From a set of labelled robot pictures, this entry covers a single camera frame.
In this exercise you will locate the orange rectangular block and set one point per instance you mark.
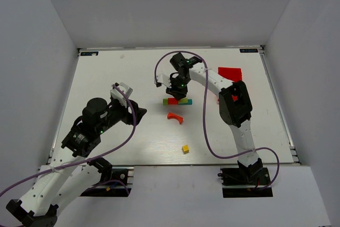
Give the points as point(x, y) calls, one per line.
point(172, 101)

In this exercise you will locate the teal long block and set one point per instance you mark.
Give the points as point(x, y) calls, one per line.
point(189, 102)

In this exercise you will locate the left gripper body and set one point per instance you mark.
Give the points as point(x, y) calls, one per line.
point(130, 115)

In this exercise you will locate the left corner label sticker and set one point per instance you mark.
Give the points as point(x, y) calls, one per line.
point(89, 53)

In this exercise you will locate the yellow cube block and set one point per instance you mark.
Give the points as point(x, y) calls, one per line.
point(185, 149)

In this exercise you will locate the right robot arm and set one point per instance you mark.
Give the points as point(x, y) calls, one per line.
point(234, 105)

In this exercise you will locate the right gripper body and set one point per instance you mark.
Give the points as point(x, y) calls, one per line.
point(177, 91)

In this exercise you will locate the green rectangular block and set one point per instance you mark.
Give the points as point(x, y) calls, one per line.
point(183, 101)

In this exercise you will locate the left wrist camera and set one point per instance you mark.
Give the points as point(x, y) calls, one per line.
point(121, 92)

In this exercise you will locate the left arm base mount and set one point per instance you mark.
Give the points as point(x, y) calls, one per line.
point(117, 184)

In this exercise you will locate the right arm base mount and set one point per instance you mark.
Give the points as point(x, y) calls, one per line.
point(235, 184)

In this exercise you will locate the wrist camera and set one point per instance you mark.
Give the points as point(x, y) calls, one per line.
point(162, 79)
point(121, 92)

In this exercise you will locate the red plastic bin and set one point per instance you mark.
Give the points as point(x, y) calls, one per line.
point(231, 74)

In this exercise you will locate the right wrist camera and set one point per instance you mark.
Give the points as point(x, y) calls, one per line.
point(162, 79)

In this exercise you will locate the right corner label sticker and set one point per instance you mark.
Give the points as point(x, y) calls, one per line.
point(248, 50)

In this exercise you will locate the corner label sticker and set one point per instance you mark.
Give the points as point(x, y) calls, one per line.
point(248, 50)
point(89, 53)

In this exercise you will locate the red arch block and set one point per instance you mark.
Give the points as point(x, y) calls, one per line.
point(175, 117)

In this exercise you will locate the green cube block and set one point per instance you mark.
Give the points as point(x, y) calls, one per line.
point(165, 101)

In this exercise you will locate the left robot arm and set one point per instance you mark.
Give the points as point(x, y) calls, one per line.
point(57, 187)

